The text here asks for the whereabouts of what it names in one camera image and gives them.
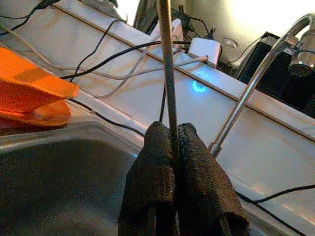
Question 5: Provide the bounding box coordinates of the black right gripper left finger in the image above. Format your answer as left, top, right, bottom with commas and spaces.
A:
118, 121, 178, 236

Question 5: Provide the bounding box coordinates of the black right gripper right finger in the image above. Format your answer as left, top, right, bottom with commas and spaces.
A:
177, 122, 251, 236

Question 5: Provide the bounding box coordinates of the metal spoon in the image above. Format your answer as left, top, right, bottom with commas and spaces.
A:
157, 0, 182, 168

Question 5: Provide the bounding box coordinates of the stainless steel sink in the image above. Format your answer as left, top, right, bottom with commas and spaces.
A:
0, 120, 315, 236

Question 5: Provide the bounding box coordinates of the chrome faucet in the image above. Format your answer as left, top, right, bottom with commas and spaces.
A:
208, 13, 315, 158

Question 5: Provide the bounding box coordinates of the orange plate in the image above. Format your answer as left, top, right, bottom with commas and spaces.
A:
0, 99, 72, 128

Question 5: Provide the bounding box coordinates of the white power adapter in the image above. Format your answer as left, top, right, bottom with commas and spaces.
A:
188, 37, 222, 68

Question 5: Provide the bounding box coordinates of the black appliance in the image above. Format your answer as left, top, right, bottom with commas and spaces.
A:
237, 31, 315, 118

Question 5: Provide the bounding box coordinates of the orange bowl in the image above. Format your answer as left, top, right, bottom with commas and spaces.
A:
0, 46, 80, 115

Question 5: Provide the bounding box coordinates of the black cable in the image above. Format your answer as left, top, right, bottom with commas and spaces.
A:
60, 40, 195, 80
236, 184, 315, 236
67, 97, 148, 136

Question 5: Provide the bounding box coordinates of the white cable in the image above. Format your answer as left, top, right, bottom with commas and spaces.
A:
0, 24, 210, 81

